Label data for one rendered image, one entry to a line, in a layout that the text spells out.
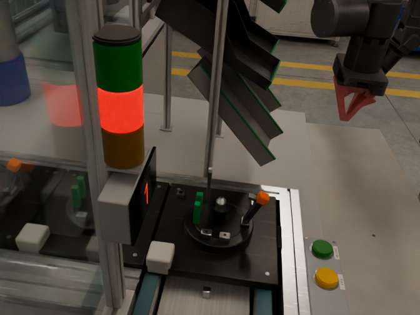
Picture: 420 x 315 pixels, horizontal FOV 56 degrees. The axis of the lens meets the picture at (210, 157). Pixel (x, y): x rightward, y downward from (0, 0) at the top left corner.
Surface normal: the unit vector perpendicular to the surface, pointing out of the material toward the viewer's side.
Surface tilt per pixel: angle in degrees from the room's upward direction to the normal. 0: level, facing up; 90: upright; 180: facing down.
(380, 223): 0
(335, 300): 0
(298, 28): 90
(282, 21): 90
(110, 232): 90
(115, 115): 90
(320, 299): 0
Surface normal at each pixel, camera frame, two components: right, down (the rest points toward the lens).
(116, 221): -0.12, 0.57
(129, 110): 0.54, 0.52
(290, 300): 0.07, -0.81
